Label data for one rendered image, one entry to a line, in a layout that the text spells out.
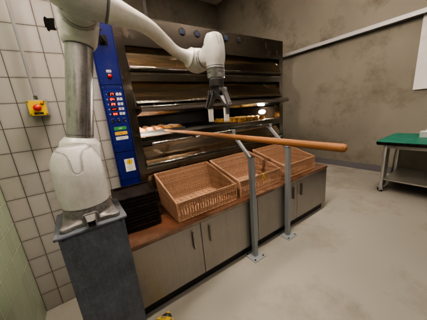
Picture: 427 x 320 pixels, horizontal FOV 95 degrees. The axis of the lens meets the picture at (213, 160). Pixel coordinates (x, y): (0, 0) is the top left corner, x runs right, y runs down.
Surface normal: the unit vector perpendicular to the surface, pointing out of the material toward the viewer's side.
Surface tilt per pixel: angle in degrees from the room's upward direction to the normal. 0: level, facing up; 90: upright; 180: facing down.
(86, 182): 88
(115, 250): 90
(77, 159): 70
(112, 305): 90
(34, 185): 90
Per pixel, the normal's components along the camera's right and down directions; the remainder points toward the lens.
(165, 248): 0.55, 0.15
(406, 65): -0.81, 0.21
